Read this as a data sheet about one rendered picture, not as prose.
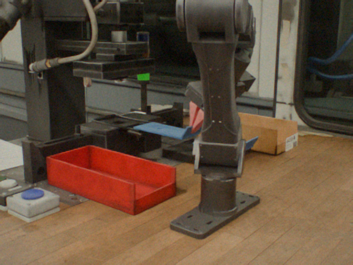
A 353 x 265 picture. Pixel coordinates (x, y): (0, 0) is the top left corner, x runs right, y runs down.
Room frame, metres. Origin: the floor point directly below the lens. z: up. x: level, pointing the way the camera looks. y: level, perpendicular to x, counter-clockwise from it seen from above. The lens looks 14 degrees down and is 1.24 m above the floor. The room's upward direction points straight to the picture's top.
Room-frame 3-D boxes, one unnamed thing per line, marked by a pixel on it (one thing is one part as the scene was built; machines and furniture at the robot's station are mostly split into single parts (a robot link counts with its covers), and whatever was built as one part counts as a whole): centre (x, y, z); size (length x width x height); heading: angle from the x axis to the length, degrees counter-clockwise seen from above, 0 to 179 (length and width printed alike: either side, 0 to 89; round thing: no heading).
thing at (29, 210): (0.76, 0.26, 0.90); 0.07 x 0.07 x 0.06; 52
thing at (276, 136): (1.23, -0.19, 0.93); 0.25 x 0.13 x 0.08; 52
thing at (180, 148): (1.11, -0.08, 0.91); 0.17 x 0.16 x 0.02; 142
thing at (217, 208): (0.75, -0.07, 0.94); 0.20 x 0.07 x 0.08; 142
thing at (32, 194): (0.76, 0.26, 0.93); 0.04 x 0.04 x 0.02
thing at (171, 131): (1.01, 0.02, 1.00); 0.15 x 0.07 x 0.03; 53
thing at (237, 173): (0.76, -0.07, 1.00); 0.09 x 0.06 x 0.06; 76
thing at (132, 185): (0.87, 0.14, 0.93); 0.25 x 0.12 x 0.06; 52
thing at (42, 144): (0.98, 0.25, 0.95); 0.15 x 0.03 x 0.10; 142
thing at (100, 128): (1.13, 0.14, 0.98); 0.20 x 0.10 x 0.01; 142
